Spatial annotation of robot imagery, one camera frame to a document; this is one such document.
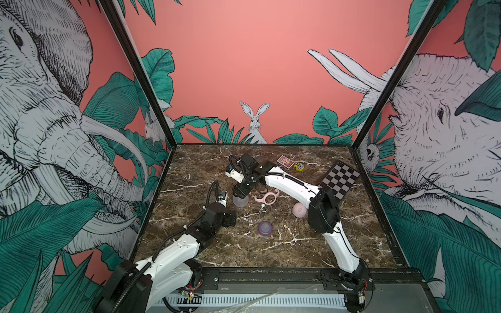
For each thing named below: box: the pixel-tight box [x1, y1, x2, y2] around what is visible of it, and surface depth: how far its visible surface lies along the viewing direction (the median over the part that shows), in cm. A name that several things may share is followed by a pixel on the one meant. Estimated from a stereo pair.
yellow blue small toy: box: [294, 162, 305, 172], surface depth 112 cm
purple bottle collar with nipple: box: [258, 221, 274, 237], surface depth 87 cm
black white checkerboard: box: [318, 161, 362, 201], surface depth 106 cm
